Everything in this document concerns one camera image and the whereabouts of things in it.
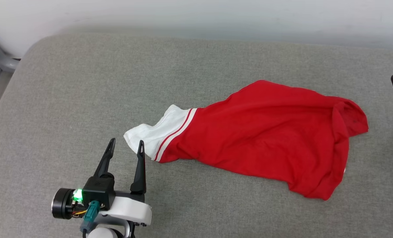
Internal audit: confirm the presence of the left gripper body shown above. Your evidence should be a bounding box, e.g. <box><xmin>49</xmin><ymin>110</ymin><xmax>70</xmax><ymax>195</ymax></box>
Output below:
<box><xmin>52</xmin><ymin>188</ymin><xmax>84</xmax><ymax>219</ymax></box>

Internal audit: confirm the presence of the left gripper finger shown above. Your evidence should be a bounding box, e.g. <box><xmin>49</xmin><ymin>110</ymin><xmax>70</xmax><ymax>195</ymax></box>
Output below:
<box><xmin>93</xmin><ymin>138</ymin><xmax>116</xmax><ymax>179</ymax></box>
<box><xmin>130</xmin><ymin>140</ymin><xmax>147</xmax><ymax>194</ymax></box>

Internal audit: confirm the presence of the red and white jersey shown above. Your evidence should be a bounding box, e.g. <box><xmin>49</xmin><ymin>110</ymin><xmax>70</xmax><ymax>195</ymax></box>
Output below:
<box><xmin>124</xmin><ymin>80</ymin><xmax>369</xmax><ymax>201</ymax></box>

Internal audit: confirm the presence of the grey fabric sofa cushion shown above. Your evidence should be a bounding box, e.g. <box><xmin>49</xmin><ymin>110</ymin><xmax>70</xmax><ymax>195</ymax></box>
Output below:
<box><xmin>0</xmin><ymin>33</ymin><xmax>393</xmax><ymax>238</ymax></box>

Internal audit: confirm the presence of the white left camera bracket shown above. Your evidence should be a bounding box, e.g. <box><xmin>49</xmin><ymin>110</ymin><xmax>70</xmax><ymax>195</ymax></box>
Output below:
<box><xmin>99</xmin><ymin>193</ymin><xmax>152</xmax><ymax>227</ymax></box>

